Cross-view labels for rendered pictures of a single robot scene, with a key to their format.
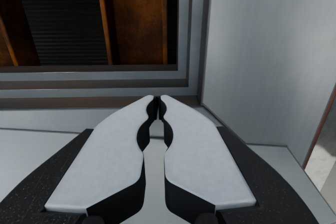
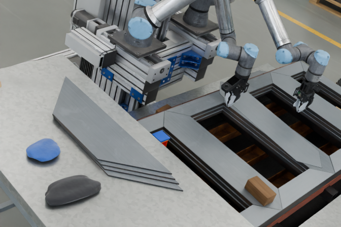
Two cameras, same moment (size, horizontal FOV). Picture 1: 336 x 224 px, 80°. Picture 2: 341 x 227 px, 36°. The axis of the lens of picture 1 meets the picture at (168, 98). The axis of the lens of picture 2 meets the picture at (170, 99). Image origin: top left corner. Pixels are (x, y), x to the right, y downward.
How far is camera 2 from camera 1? 2.62 m
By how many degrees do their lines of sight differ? 36
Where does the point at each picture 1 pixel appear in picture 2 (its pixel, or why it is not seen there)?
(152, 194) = (240, 102)
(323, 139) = (200, 92)
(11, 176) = (253, 115)
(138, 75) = (227, 113)
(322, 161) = (204, 88)
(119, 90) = (231, 111)
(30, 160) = (248, 114)
